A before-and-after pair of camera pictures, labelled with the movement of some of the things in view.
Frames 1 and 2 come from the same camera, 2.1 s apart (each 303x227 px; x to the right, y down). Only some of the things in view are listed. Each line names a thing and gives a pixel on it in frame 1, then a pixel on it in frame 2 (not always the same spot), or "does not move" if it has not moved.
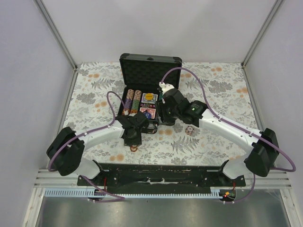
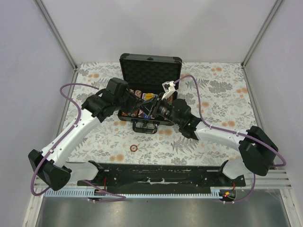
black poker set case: x=140 y=75 does not move
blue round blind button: x=148 y=115 does not move
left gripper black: x=138 y=141 -> x=134 y=100
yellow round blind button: x=149 y=96 does not move
